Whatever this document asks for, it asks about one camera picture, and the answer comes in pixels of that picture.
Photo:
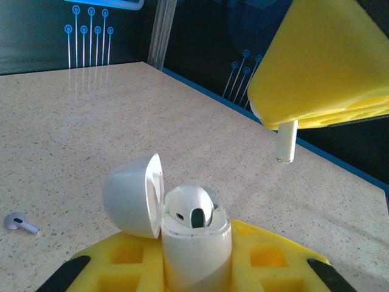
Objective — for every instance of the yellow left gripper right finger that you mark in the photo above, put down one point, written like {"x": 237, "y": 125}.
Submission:
{"x": 273, "y": 267}

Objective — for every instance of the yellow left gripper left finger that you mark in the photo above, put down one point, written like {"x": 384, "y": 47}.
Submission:
{"x": 121, "y": 267}

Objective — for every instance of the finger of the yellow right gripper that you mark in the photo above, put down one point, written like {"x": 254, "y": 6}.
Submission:
{"x": 319, "y": 61}

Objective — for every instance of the aluminium frame post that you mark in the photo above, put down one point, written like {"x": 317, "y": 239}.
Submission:
{"x": 161, "y": 33}

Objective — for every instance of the blue-edged aluminium side rail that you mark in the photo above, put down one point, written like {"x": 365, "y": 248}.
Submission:
{"x": 212, "y": 95}

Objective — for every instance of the white earbud charging case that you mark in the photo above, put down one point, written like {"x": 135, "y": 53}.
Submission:
{"x": 194, "y": 252}

